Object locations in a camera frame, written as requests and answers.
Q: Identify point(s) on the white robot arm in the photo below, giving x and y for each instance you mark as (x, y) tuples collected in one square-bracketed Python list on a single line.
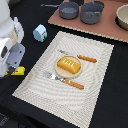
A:
[(4, 11)]

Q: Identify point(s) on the silver fork wooden handle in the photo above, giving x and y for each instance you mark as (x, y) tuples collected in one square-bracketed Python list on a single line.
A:
[(66, 81)]

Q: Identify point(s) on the yellow butter box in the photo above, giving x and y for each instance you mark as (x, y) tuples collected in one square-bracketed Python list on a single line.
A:
[(19, 71)]

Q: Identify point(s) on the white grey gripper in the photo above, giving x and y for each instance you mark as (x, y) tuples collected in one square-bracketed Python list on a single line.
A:
[(11, 49)]

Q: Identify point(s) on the dark grey bowl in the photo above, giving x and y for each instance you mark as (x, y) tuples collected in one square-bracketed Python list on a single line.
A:
[(69, 10)]

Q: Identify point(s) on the beige bowl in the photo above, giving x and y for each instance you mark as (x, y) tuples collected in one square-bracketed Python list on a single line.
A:
[(122, 15)]

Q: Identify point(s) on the beige woven placemat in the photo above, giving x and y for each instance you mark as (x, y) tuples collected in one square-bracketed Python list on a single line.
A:
[(69, 103)]

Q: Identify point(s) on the golden bread loaf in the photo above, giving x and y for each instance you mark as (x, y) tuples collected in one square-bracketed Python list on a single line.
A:
[(69, 65)]

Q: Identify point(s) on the dark grey pot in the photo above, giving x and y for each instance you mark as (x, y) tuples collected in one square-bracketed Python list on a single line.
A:
[(91, 12)]

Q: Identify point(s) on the white blue milk carton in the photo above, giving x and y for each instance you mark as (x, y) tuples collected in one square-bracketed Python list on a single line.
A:
[(40, 33)]

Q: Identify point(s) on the round wooden plate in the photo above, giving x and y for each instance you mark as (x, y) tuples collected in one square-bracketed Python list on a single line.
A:
[(65, 74)]

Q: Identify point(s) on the knife with wooden handle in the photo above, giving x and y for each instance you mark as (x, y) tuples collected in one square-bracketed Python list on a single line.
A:
[(79, 56)]

